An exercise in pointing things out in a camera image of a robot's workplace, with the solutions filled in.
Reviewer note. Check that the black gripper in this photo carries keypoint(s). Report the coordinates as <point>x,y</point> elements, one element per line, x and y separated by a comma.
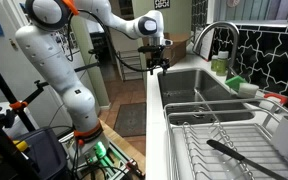
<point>158,61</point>

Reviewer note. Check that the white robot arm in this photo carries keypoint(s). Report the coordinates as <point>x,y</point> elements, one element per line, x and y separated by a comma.
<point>50,60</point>

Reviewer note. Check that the robot base controller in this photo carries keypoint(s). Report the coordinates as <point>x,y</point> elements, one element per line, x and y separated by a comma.
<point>100,153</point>

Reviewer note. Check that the stainless steel sink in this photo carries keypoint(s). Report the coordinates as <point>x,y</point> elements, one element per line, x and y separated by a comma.
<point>180,83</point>

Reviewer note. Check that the brown cardboard box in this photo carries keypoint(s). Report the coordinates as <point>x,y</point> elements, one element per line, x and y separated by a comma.
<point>179,50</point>

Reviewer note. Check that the short green soap bottle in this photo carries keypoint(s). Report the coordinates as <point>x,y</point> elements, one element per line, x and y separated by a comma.
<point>214,63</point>

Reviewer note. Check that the dark door mat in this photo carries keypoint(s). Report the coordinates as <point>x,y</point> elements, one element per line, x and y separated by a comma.
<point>130,120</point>

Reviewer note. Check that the tall green soap bottle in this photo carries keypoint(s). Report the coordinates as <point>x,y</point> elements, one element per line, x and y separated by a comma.
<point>222,65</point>

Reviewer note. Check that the black white patterned picture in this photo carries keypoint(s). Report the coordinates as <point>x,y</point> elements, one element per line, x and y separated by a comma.
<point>162,4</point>

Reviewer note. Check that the silver gooseneck faucet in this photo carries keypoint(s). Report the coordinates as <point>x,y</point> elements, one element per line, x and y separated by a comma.
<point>217,24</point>

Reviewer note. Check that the green sponge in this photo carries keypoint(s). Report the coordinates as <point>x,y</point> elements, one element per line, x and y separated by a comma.
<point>234,82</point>

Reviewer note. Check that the wooden table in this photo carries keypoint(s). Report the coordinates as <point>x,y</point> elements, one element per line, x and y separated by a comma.
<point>124,143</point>

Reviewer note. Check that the photo sheet on refrigerator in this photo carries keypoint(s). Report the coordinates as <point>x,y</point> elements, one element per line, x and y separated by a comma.
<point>71,41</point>

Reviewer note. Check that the white sponge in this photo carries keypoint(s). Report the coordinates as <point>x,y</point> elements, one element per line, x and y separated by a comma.
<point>248,89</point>

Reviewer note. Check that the kitchen window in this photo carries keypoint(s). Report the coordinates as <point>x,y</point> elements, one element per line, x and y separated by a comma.
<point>257,10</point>

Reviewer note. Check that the red orange scraper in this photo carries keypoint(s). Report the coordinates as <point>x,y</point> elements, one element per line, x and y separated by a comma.
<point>277,96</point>

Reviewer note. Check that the dark blue plastic bin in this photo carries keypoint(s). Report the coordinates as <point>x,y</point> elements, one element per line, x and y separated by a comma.
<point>47,150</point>

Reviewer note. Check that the black stand with orange clamp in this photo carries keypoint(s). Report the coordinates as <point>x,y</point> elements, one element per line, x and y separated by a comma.
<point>17,105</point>

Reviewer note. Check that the grey utensil holder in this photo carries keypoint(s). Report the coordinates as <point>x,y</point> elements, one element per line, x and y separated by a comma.
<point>287,136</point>

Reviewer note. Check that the white door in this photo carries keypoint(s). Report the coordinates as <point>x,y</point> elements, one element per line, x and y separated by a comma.
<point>0,66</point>

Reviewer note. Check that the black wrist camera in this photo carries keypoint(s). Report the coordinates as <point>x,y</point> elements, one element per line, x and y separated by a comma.
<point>150,49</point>

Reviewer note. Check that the black camera tripod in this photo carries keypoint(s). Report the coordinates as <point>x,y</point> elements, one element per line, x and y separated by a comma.
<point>4,146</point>

